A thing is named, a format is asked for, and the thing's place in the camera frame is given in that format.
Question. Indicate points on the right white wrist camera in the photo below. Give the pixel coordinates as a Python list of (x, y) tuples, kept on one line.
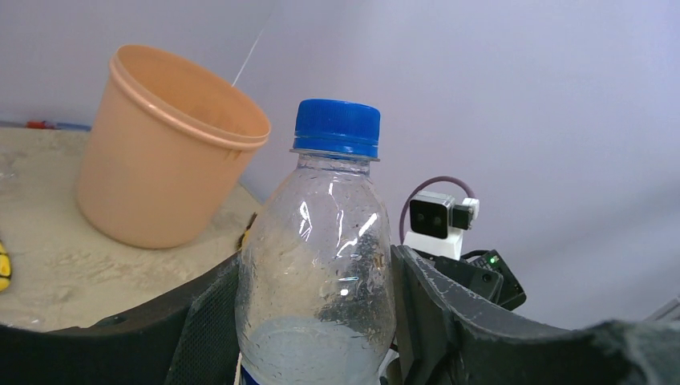
[(438, 223)]

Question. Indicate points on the orange plastic bin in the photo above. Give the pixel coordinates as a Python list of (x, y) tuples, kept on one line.
[(169, 142)]

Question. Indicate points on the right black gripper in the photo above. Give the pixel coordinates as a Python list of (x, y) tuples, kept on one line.
[(484, 272)]

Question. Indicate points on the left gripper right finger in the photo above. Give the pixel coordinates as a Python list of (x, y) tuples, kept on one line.
[(447, 334)]

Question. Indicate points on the right yellow black screwdriver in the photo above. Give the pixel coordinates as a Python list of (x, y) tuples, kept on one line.
[(5, 268)]

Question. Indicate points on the Pepsi bottle blue label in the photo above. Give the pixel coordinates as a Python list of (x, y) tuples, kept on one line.
[(315, 302)]

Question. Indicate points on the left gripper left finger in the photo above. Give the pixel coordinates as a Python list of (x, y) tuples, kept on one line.
[(185, 336)]

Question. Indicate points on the yellow handled pliers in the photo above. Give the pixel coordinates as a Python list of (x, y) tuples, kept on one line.
[(243, 237)]

